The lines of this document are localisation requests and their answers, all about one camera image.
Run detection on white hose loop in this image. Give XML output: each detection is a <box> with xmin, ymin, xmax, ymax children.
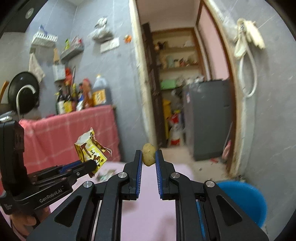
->
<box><xmin>238</xmin><ymin>41</ymin><xmax>258</xmax><ymax>99</ymax></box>

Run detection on white wall switch plate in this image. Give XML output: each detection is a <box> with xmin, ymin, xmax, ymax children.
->
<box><xmin>100</xmin><ymin>38</ymin><xmax>119</xmax><ymax>53</ymax></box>

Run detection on dark wooden door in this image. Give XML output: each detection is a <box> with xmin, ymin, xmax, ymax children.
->
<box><xmin>142</xmin><ymin>23</ymin><xmax>167</xmax><ymax>149</ymax></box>

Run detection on red white rice bag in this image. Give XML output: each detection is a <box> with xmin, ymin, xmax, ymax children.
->
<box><xmin>168</xmin><ymin>112</ymin><xmax>183</xmax><ymax>147</ymax></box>

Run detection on blue plastic bucket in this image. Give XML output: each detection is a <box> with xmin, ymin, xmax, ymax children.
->
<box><xmin>217</xmin><ymin>181</ymin><xmax>267</xmax><ymax>227</ymax></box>

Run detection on grey wall shelf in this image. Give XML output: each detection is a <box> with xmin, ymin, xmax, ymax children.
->
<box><xmin>60</xmin><ymin>35</ymin><xmax>84</xmax><ymax>62</ymax></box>

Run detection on small potato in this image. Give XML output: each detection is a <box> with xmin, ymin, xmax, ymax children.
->
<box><xmin>142</xmin><ymin>143</ymin><xmax>156</xmax><ymax>167</ymax></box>

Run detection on wooden shelf unit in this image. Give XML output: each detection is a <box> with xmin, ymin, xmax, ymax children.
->
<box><xmin>152</xmin><ymin>28</ymin><xmax>205</xmax><ymax>88</ymax></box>

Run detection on yellow snack wrapper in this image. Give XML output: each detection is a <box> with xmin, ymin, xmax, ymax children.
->
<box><xmin>74</xmin><ymin>128</ymin><xmax>112</xmax><ymax>177</ymax></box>

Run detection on white rubber gloves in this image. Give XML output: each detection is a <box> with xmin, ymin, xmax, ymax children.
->
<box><xmin>234</xmin><ymin>18</ymin><xmax>265</xmax><ymax>59</ymax></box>

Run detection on black wok pan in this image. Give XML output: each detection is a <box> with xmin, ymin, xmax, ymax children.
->
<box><xmin>8</xmin><ymin>71</ymin><xmax>40</xmax><ymax>115</ymax></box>

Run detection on person's left hand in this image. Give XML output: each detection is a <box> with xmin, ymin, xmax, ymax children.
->
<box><xmin>10</xmin><ymin>207</ymin><xmax>51</xmax><ymax>236</ymax></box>

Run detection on orange sauce bottle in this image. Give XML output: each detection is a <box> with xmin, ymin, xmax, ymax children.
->
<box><xmin>82</xmin><ymin>78</ymin><xmax>93</xmax><ymax>109</ymax></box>

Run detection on dark sauce bottle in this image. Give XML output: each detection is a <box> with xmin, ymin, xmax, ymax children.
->
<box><xmin>56</xmin><ymin>85</ymin><xmax>66</xmax><ymax>115</ymax></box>

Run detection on white wall rack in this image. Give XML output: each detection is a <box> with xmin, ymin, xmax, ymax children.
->
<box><xmin>32</xmin><ymin>25</ymin><xmax>58</xmax><ymax>48</ymax></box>

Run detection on green box on shelf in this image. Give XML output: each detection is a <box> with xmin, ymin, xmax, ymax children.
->
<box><xmin>160</xmin><ymin>79</ymin><xmax>177</xmax><ymax>90</ymax></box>

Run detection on grey plastic bag on wall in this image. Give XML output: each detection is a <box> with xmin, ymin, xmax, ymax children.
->
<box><xmin>90</xmin><ymin>17</ymin><xmax>114</xmax><ymax>43</ymax></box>

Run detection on red plaid cloth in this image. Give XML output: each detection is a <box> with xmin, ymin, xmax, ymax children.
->
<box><xmin>20</xmin><ymin>105</ymin><xmax>121</xmax><ymax>173</ymax></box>

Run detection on large brown oil jug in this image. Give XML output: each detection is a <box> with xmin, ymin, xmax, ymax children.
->
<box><xmin>92</xmin><ymin>75</ymin><xmax>112</xmax><ymax>106</ymax></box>

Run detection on grey refrigerator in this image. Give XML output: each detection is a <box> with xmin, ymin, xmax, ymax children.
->
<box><xmin>183</xmin><ymin>79</ymin><xmax>232</xmax><ymax>161</ymax></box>

